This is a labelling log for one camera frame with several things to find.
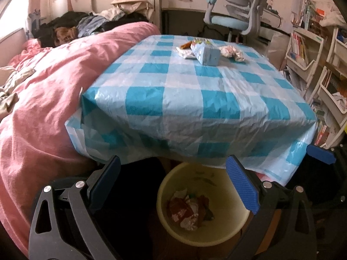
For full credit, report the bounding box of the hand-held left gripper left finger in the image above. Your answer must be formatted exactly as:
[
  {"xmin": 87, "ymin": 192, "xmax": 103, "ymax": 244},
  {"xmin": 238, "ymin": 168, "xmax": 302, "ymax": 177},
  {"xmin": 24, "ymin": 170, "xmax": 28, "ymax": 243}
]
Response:
[{"xmin": 28, "ymin": 155, "xmax": 121, "ymax": 260}]

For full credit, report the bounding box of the white wrapper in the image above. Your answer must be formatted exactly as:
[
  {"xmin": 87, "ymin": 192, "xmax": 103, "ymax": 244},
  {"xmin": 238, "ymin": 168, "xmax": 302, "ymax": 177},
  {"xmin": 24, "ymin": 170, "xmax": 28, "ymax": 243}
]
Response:
[{"xmin": 219, "ymin": 45, "xmax": 247, "ymax": 62}]

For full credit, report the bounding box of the stack of books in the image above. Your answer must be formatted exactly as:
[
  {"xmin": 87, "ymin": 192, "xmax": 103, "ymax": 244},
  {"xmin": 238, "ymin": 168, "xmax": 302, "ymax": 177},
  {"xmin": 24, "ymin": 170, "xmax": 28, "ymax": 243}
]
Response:
[{"xmin": 312, "ymin": 97, "xmax": 335, "ymax": 147}]

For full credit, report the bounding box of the pink blanket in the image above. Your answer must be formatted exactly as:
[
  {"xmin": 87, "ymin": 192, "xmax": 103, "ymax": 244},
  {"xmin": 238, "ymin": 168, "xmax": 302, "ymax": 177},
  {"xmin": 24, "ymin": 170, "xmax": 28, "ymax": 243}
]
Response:
[{"xmin": 0, "ymin": 22, "xmax": 162, "ymax": 250}]

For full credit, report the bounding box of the brown furry cloth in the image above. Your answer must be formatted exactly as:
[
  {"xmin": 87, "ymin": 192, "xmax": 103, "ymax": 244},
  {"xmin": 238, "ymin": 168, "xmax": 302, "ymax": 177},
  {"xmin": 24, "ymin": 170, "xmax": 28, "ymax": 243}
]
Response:
[{"xmin": 54, "ymin": 26, "xmax": 78, "ymax": 46}]

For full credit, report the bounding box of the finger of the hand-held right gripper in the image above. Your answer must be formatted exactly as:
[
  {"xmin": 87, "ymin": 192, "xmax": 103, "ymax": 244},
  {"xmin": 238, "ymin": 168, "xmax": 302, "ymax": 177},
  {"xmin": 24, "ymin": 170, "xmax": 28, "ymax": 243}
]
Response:
[{"xmin": 306, "ymin": 144, "xmax": 337, "ymax": 166}]

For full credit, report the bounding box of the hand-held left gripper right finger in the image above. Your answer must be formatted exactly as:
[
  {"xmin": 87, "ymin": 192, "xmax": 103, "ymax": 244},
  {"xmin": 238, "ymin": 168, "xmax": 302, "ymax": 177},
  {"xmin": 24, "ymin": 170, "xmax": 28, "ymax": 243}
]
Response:
[{"xmin": 226, "ymin": 154, "xmax": 318, "ymax": 260}]

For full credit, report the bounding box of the white garment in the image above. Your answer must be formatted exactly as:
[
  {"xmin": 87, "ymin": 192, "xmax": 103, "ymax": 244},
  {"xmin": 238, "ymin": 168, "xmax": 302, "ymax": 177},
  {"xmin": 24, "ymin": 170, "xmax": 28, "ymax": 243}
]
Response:
[{"xmin": 99, "ymin": 7, "xmax": 126, "ymax": 22}]

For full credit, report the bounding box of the white plastic packet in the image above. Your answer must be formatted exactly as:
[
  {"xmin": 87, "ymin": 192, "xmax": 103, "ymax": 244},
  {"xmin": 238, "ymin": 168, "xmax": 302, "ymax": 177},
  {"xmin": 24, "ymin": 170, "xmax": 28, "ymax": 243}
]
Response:
[{"xmin": 176, "ymin": 46, "xmax": 196, "ymax": 60}]

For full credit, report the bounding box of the blue grey garment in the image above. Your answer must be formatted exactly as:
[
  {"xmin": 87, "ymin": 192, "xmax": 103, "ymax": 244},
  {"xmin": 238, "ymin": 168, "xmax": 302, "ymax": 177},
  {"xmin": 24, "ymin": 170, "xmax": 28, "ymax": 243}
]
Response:
[{"xmin": 76, "ymin": 15, "xmax": 109, "ymax": 37}]

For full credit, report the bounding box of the white crumpled paper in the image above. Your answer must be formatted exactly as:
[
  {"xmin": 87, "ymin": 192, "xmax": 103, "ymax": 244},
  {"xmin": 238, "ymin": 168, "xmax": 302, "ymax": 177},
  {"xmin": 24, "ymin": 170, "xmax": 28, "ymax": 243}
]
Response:
[{"xmin": 173, "ymin": 190, "xmax": 192, "ymax": 201}]

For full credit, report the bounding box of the window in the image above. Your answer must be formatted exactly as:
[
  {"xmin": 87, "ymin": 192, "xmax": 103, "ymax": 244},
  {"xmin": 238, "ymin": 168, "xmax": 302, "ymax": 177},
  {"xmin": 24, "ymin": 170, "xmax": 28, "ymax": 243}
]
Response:
[{"xmin": 0, "ymin": 0, "xmax": 30, "ymax": 44}]

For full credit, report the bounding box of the black clothing pile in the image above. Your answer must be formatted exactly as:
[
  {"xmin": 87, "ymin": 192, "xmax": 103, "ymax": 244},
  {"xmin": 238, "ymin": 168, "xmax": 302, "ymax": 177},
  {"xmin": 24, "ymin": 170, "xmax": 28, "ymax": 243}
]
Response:
[{"xmin": 36, "ymin": 11, "xmax": 91, "ymax": 46}]

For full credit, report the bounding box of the light blue carton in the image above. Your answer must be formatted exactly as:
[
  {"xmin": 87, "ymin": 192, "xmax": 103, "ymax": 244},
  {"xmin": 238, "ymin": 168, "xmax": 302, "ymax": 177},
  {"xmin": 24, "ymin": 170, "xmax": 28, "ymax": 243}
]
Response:
[{"xmin": 190, "ymin": 43, "xmax": 220, "ymax": 66}]

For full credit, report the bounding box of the white tiered bookshelf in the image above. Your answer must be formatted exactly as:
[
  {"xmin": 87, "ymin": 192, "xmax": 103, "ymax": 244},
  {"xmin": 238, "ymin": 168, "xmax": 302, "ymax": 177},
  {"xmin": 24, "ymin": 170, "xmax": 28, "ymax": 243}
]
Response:
[{"xmin": 282, "ymin": 0, "xmax": 347, "ymax": 147}]

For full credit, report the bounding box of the red snack bag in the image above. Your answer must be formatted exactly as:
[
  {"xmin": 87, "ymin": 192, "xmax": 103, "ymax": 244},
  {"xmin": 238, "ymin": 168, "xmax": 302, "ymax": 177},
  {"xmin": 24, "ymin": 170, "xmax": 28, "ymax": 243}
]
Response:
[{"xmin": 169, "ymin": 193, "xmax": 214, "ymax": 231}]

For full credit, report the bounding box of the blue white checkered tablecloth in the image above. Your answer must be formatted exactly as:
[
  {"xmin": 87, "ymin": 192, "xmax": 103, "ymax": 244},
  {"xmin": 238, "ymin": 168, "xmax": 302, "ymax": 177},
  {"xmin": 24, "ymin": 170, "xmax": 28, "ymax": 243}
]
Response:
[{"xmin": 64, "ymin": 34, "xmax": 318, "ymax": 187}]

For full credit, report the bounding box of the pale yellow plastic bin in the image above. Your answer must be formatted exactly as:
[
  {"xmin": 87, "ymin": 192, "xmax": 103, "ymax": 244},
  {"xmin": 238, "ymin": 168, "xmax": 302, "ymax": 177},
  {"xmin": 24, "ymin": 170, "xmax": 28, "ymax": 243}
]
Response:
[{"xmin": 157, "ymin": 163, "xmax": 251, "ymax": 245}]

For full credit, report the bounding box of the cream patterned cloth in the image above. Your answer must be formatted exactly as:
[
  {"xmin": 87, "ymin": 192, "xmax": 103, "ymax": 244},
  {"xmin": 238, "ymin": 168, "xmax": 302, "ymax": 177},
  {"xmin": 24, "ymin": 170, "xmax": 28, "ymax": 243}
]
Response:
[{"xmin": 0, "ymin": 66, "xmax": 37, "ymax": 120}]

